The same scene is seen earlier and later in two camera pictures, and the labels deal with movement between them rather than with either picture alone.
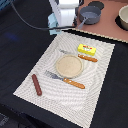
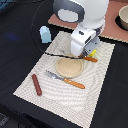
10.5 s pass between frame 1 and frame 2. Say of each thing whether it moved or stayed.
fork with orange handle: stayed
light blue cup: moved
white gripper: moved
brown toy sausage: stayed
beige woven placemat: stayed
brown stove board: stayed
